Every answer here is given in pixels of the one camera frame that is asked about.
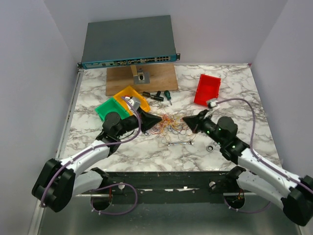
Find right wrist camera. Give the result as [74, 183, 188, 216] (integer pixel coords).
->
[206, 99, 218, 109]

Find green plastic bin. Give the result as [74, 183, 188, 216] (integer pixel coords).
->
[95, 98, 130, 121]

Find black socket adapter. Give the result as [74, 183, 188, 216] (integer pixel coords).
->
[150, 91, 164, 102]

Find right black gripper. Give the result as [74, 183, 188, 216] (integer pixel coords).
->
[183, 109, 224, 145]

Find yellow plastic bin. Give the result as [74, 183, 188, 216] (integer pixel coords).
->
[113, 86, 151, 115]

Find colourful thin wires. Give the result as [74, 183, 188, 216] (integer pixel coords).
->
[144, 112, 196, 147]

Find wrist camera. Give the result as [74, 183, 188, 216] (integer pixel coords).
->
[125, 96, 141, 110]
[206, 99, 218, 109]

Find silver open-end wrench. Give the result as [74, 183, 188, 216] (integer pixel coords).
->
[166, 140, 194, 146]

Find green handle screwdriver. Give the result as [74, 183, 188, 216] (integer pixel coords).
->
[164, 90, 172, 106]

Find red plastic bin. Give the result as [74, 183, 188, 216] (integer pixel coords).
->
[194, 74, 221, 106]

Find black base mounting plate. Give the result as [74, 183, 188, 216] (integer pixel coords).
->
[83, 167, 243, 204]

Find silver ratchet wrench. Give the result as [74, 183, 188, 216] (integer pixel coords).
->
[206, 144, 217, 152]

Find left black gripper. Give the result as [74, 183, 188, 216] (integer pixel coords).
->
[115, 106, 161, 137]

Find grey blue network switch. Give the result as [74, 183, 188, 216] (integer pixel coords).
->
[79, 15, 180, 70]

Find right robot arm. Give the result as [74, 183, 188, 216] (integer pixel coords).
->
[183, 110, 313, 226]

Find wooden board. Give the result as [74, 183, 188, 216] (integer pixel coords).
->
[106, 63, 179, 96]

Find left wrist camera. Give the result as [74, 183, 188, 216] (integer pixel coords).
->
[125, 96, 141, 110]

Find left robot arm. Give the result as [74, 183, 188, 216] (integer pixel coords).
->
[32, 110, 162, 212]

